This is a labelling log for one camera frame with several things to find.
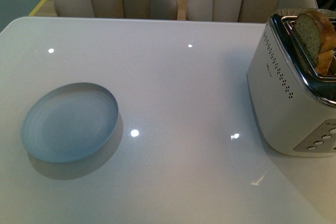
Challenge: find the light blue round plate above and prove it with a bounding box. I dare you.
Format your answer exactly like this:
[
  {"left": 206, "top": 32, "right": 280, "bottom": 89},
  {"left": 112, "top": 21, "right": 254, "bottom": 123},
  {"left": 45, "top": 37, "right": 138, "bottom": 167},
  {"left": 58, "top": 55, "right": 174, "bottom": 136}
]
[{"left": 21, "top": 82, "right": 119, "bottom": 163}]

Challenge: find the silver two-slot toaster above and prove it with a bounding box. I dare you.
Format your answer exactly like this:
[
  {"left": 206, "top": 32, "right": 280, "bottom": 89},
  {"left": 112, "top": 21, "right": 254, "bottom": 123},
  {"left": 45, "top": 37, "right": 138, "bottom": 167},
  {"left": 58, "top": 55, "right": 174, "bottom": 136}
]
[{"left": 247, "top": 9, "right": 335, "bottom": 157}]

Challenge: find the slice of brown bread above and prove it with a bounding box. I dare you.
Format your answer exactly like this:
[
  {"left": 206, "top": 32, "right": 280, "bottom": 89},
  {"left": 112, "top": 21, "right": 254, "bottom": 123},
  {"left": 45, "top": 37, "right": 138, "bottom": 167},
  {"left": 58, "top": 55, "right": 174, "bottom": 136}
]
[{"left": 293, "top": 10, "right": 335, "bottom": 76}]

